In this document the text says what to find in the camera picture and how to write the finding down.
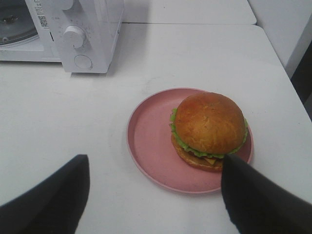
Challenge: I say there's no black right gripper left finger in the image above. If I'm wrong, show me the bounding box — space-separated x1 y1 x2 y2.
0 155 90 234

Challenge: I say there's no glass microwave turntable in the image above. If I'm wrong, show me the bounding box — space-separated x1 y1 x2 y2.
0 0 38 45

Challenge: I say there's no white microwave oven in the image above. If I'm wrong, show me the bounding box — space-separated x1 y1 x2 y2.
0 0 124 73

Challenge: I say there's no burger with lettuce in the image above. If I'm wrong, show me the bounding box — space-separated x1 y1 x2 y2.
170 92 249 172

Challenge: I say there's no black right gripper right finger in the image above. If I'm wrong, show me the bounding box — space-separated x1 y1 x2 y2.
221 155 312 234

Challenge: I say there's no white round door button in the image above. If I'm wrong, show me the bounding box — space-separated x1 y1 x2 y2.
74 55 92 69

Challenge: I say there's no pink round plate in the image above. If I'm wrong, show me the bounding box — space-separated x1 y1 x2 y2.
127 88 254 194

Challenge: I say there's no white microwave knob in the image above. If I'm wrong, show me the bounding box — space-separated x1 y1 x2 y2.
59 0 74 10
63 25 86 48

